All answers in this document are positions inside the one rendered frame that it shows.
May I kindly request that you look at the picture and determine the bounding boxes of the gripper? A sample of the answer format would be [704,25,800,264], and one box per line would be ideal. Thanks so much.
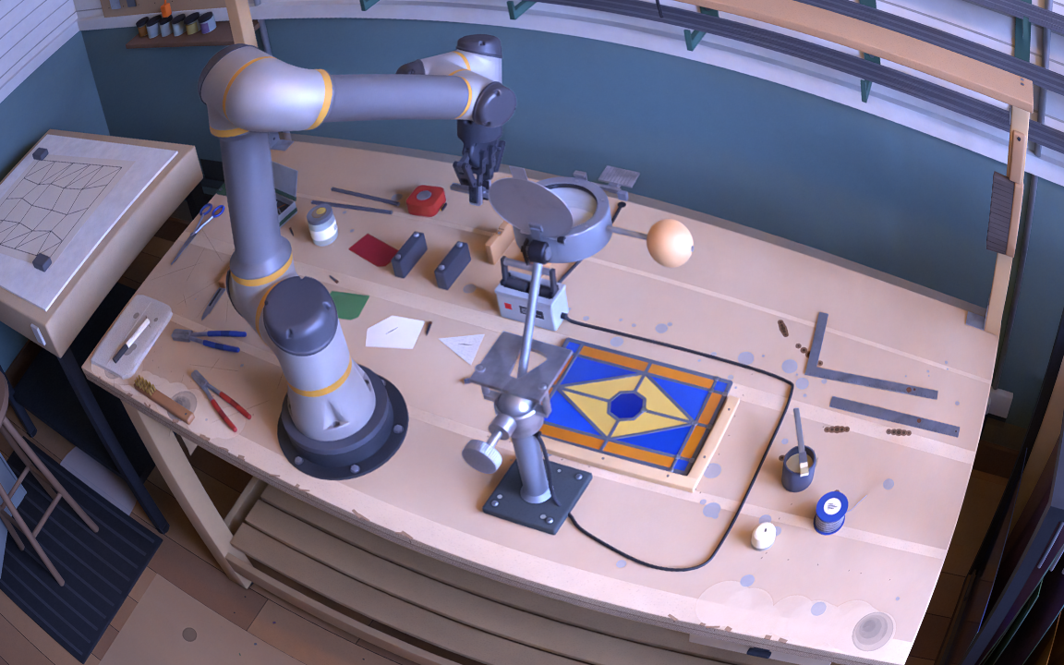
[453,120,506,205]

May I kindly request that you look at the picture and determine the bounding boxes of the grey round lamp cover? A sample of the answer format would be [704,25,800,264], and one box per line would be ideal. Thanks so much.
[489,176,575,244]

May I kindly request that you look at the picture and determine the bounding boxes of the grey metal rest plate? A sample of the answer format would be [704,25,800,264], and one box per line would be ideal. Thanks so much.
[465,331,572,409]

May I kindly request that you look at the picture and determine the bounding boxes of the grey magnifier lamp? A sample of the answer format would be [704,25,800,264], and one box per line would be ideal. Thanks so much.
[482,175,671,536]

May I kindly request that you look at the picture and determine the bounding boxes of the blue yellow leaded glass panel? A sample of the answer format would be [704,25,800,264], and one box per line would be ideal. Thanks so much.
[539,339,734,477]

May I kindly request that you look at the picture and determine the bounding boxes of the grey clamp knob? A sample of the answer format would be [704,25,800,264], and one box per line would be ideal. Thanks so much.
[462,437,502,475]

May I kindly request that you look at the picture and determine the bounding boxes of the wooden panel board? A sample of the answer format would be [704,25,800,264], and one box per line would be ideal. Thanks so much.
[538,338,742,493]

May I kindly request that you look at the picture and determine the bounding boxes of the red tape measure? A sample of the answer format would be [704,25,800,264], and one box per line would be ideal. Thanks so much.
[404,184,449,218]

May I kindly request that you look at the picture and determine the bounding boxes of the small wooden block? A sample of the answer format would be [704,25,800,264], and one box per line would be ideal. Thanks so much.
[483,221,520,267]

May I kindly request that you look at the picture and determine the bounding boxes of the dark grey block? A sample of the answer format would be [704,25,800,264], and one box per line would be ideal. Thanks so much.
[433,241,474,291]
[391,230,429,280]

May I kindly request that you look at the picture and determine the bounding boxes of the grey lead came strip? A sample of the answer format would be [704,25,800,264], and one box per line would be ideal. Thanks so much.
[309,198,395,216]
[330,186,402,207]

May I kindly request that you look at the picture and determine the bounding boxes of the red glass piece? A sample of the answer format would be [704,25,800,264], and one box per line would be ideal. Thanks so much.
[348,233,400,270]

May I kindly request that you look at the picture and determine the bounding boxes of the white jar with dark lid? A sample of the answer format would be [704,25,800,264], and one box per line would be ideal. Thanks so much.
[305,204,340,248]

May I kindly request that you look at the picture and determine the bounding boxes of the white triangular glass piece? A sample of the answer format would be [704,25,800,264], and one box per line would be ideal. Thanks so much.
[439,332,488,367]

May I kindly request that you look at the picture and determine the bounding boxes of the white four-sided glass piece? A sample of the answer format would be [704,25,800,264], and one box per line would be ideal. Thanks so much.
[365,315,428,351]

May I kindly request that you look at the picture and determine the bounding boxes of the tan ball counterweight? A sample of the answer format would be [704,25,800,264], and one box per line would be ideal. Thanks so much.
[647,218,695,270]

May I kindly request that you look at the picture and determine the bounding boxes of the pale shallow tray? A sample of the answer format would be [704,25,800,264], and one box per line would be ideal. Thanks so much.
[91,296,175,381]

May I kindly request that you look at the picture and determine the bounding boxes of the white marker pen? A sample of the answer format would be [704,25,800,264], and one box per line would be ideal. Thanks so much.
[111,316,153,365]

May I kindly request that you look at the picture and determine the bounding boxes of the grey steel square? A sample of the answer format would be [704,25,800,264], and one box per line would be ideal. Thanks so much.
[804,311,940,401]

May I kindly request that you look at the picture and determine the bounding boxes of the white pattern paper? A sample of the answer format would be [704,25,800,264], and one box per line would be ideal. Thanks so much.
[0,157,124,259]

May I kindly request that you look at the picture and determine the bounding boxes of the dark flux pot with brush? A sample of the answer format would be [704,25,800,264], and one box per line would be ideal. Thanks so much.
[780,407,819,493]

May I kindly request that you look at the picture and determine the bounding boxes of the wooden light table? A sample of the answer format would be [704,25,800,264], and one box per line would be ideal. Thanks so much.
[0,128,205,358]

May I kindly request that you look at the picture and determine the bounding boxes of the grey steel straightedge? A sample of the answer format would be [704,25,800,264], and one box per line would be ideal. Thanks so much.
[828,395,961,439]

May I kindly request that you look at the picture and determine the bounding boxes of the blue solder spool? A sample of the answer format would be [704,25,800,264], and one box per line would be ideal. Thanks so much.
[813,490,851,536]

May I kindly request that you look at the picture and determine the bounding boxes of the wooden workbench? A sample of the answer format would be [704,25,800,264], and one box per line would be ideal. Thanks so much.
[79,134,1001,665]

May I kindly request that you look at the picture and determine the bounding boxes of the dark striped floor mat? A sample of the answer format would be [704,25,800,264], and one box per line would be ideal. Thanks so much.
[0,460,164,663]

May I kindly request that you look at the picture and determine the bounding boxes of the clear round glass disc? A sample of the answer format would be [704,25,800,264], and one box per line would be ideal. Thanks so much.
[852,611,896,653]

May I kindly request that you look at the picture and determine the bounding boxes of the black switch lever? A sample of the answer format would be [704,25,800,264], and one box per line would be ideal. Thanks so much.
[501,258,559,302]

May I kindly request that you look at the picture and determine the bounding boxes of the grey switch box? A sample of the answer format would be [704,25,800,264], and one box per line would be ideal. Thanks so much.
[494,280,571,332]

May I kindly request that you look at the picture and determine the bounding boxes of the blue handled scissors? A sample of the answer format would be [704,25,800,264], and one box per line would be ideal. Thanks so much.
[169,202,227,268]

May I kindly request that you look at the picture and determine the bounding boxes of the blue handled pliers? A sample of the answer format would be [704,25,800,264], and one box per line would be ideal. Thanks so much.
[171,327,249,355]

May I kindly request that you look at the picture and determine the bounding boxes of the red handled pliers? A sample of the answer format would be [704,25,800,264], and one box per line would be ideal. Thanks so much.
[187,369,254,434]

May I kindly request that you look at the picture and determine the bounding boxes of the wooden wall shelf with jars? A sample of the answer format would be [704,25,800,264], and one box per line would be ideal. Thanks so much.
[124,0,221,50]

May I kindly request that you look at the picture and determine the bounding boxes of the black power cable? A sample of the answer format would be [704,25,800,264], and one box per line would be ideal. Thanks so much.
[560,312,796,573]

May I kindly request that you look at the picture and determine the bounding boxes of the wooden wire brush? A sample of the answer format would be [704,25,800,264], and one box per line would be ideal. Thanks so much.
[131,373,198,427]

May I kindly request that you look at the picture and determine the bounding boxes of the green wall rack with strips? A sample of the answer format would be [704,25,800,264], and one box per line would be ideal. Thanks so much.
[357,0,1064,181]

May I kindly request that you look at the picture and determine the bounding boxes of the wooden frame rack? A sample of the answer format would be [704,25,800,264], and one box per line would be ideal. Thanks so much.
[661,0,1037,335]

